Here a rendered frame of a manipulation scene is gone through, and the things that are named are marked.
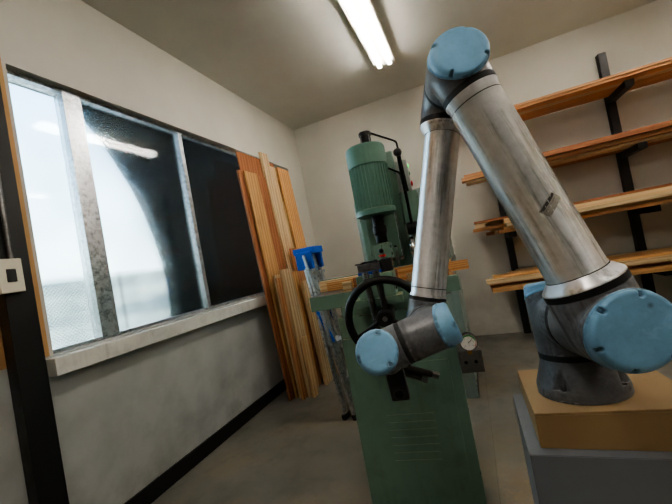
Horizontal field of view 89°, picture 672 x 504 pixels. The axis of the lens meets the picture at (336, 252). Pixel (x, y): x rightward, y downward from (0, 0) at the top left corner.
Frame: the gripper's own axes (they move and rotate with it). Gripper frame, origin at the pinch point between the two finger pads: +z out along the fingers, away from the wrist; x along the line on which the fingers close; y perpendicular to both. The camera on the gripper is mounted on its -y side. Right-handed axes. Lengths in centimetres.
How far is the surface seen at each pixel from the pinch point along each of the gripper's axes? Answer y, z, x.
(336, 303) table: 27.2, 25.4, 24.5
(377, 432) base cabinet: -23, 44, 18
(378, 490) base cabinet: -45, 52, 22
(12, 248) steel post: 57, -25, 139
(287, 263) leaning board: 102, 164, 107
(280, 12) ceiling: 226, 33, 47
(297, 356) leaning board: 19, 156, 98
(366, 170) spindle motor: 79, 15, 3
